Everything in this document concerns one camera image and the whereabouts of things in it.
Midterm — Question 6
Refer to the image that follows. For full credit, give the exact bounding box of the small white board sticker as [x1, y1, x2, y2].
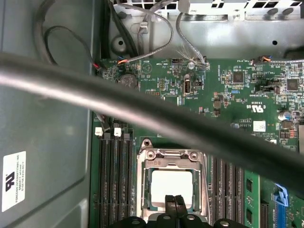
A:
[253, 120, 266, 132]

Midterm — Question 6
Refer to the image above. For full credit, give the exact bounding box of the white label sticker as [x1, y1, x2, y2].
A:
[1, 150, 27, 213]

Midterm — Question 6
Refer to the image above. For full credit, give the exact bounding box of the grey sleeved cable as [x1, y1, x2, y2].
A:
[176, 11, 207, 66]
[113, 0, 174, 64]

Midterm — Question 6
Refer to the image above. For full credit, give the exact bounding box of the silver CPU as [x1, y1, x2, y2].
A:
[147, 167, 198, 209]

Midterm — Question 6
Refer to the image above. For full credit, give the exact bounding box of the green motherboard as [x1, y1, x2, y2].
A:
[91, 58, 304, 228]

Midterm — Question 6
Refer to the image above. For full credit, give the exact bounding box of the thick black camera cable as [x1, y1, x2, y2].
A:
[0, 52, 304, 193]

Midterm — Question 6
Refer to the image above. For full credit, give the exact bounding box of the green RAM stick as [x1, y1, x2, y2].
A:
[244, 169, 261, 228]

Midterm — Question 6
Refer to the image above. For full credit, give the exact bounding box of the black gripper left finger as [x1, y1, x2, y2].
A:
[110, 194, 178, 228]

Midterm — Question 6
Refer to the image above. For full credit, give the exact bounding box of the black internal cable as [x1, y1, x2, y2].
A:
[33, 0, 59, 66]

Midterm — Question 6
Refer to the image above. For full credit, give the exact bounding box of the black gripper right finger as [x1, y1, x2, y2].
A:
[175, 194, 242, 228]

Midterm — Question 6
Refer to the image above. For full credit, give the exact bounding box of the coin cell battery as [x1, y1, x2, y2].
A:
[118, 73, 138, 90]

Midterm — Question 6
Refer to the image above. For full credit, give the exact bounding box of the blue expansion slot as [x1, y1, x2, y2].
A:
[272, 182, 290, 228]

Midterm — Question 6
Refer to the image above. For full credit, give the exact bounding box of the metal drive cage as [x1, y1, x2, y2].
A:
[111, 0, 304, 22]

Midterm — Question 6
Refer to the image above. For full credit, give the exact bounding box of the thin black wire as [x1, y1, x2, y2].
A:
[44, 25, 103, 71]

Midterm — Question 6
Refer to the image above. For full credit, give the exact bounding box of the internal USB port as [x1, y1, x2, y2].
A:
[182, 79, 192, 97]

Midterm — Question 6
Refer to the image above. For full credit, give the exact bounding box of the black RAM slot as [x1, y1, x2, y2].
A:
[209, 154, 219, 228]
[227, 161, 236, 228]
[114, 127, 128, 228]
[95, 127, 109, 228]
[104, 132, 119, 228]
[123, 132, 136, 228]
[236, 165, 245, 228]
[218, 158, 227, 228]

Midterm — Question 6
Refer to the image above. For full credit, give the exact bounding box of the metal socket cover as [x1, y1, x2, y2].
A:
[142, 148, 204, 218]

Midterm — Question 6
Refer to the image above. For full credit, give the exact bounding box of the CPU socket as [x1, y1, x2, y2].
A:
[136, 139, 211, 228]

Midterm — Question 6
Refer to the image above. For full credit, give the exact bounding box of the black PC case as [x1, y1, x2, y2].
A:
[0, 0, 304, 228]

